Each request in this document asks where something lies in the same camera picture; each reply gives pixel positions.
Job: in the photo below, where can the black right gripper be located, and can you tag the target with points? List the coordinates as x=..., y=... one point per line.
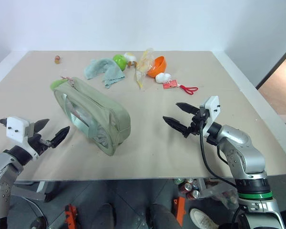
x=196, y=125

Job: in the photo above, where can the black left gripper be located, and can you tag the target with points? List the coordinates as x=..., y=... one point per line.
x=38, y=143

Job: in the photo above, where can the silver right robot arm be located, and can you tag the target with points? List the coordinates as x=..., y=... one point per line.
x=240, y=145

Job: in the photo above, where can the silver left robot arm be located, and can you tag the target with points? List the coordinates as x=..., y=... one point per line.
x=0, y=171

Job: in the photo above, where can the green zippered pouch bag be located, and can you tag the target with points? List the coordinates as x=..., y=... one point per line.
x=97, y=107

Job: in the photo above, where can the red paper tag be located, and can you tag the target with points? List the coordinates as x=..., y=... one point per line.
x=170, y=84

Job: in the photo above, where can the white fluffy cotton ball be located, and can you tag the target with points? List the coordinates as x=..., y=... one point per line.
x=163, y=77

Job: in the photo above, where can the orange plastic half shell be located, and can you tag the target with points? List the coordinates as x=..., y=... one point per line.
x=158, y=66

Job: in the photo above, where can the crumpled clear yellow plastic bag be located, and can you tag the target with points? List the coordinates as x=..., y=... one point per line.
x=144, y=64

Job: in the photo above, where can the small brown round toy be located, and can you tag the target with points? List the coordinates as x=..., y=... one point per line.
x=58, y=59

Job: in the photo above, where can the pile of drink cans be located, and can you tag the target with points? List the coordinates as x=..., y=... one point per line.
x=189, y=188

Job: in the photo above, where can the small brown orange figurine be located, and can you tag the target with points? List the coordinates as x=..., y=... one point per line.
x=131, y=63

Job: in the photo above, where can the teal cloth towel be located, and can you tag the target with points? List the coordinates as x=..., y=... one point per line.
x=100, y=68

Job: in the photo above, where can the white and yellow soft toy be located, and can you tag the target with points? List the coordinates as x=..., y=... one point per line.
x=129, y=56

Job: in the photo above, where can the green plastic half shell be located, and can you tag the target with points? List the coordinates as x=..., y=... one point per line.
x=119, y=60

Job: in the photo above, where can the orange and black stand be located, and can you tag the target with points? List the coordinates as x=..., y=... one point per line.
x=180, y=210
x=71, y=215

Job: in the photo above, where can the clear plastic trash bag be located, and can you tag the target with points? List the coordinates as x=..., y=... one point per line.
x=225, y=194

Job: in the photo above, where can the dark rounded shape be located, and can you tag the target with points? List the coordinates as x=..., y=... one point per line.
x=105, y=217
x=160, y=217

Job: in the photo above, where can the white sneaker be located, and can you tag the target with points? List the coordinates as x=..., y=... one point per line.
x=202, y=218

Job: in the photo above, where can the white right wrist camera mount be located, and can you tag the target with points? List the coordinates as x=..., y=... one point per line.
x=213, y=107

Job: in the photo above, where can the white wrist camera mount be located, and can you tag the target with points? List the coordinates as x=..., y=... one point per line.
x=15, y=128
x=213, y=107

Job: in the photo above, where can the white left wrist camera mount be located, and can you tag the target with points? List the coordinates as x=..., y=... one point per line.
x=15, y=128

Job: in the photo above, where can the grey metal table bracket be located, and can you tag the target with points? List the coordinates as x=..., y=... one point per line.
x=29, y=190

